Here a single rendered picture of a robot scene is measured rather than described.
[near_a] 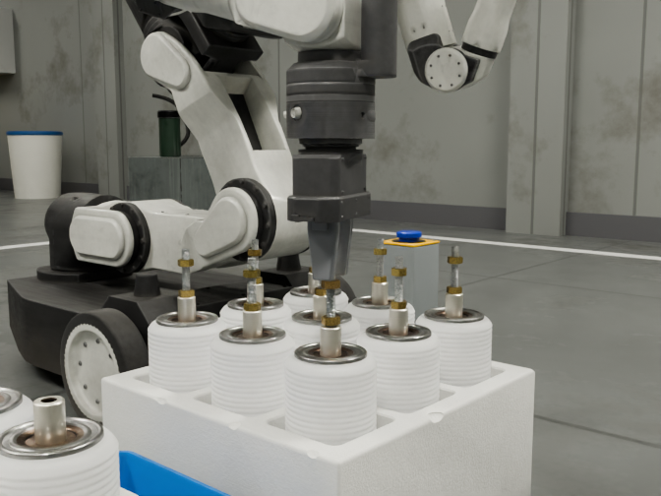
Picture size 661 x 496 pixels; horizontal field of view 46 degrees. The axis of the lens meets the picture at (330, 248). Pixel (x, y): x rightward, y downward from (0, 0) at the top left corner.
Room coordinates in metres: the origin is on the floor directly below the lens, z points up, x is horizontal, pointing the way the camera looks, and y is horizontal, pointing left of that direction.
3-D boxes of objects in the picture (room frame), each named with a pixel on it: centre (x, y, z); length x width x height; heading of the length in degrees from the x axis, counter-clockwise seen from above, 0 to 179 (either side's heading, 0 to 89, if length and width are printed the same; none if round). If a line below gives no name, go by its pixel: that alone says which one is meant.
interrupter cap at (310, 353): (0.78, 0.00, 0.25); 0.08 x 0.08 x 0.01
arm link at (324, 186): (0.78, 0.00, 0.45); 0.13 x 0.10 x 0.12; 158
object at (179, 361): (0.93, 0.18, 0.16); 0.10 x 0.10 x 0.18
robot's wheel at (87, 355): (1.23, 0.37, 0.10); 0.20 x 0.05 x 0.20; 49
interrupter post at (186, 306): (0.93, 0.18, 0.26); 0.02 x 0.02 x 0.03
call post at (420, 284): (1.21, -0.12, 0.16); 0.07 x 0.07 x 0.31; 49
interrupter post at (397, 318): (0.86, -0.08, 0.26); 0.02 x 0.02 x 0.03
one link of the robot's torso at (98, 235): (1.61, 0.41, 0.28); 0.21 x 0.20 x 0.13; 49
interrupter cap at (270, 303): (1.02, 0.10, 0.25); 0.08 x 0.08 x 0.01
